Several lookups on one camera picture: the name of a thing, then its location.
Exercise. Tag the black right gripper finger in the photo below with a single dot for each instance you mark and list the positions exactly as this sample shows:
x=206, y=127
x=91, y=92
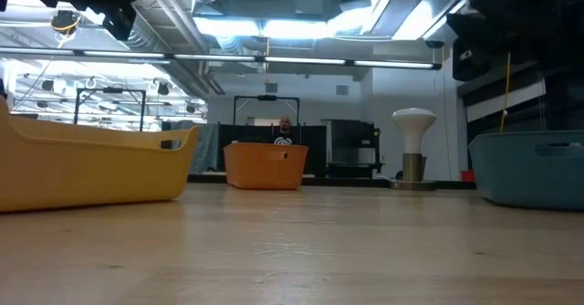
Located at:
x=502, y=33
x=524, y=6

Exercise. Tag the yellow plastic bin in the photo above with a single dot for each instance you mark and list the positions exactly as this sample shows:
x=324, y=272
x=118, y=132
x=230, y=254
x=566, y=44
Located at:
x=91, y=172

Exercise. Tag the white mushroom table lamp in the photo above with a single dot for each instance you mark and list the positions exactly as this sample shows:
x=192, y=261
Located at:
x=414, y=122

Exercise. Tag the teal plastic bin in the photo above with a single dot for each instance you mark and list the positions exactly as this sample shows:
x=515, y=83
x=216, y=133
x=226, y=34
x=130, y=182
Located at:
x=524, y=172

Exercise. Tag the red cup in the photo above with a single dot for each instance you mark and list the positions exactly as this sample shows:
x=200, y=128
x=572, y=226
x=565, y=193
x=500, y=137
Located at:
x=467, y=176

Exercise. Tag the black equipment cart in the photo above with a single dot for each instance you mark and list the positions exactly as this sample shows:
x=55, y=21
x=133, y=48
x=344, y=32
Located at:
x=356, y=145

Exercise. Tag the grey hanging cloth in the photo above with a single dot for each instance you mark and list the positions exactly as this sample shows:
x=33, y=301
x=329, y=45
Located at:
x=207, y=152

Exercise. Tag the black room partition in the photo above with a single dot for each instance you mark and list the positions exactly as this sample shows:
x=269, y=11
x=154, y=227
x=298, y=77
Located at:
x=246, y=133

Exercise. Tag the long ceiling light strip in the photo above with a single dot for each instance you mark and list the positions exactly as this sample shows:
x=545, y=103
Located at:
x=301, y=60

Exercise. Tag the person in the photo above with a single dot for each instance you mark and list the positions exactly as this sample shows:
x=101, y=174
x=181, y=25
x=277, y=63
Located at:
x=284, y=129

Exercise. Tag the orange plastic bin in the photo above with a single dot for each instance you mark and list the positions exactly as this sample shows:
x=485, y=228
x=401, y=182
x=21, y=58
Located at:
x=264, y=168

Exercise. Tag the black gantry frame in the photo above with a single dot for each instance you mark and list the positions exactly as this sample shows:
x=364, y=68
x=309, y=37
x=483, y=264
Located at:
x=109, y=91

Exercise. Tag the black stand frame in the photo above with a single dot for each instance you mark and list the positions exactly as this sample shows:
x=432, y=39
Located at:
x=267, y=97

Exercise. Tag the black aluminium table frame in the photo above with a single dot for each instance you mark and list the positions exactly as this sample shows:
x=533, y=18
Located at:
x=347, y=182

